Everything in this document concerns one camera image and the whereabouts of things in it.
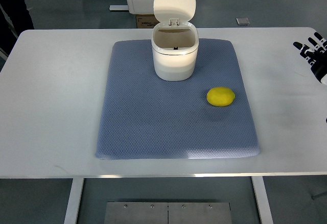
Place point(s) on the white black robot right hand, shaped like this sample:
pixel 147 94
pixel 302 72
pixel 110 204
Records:
pixel 315 56

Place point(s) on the yellow lemon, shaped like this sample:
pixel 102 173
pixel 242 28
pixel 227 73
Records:
pixel 220 96

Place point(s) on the white trash bin with lid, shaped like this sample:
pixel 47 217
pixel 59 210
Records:
pixel 174 39

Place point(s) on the grey floor outlet plate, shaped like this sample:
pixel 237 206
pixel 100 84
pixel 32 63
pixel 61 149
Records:
pixel 244 21

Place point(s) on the white right table leg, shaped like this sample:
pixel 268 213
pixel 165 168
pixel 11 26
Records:
pixel 262 200

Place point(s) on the white table leg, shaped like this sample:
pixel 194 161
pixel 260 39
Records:
pixel 262 200
pixel 73 205

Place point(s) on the brown cardboard box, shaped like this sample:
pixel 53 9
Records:
pixel 146 21

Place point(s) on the white left table leg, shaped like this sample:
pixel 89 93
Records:
pixel 73 205

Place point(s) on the person in dark clothing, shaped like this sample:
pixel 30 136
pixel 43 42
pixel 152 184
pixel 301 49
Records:
pixel 20 18

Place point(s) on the grey metal base plate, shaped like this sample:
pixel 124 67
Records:
pixel 163 212

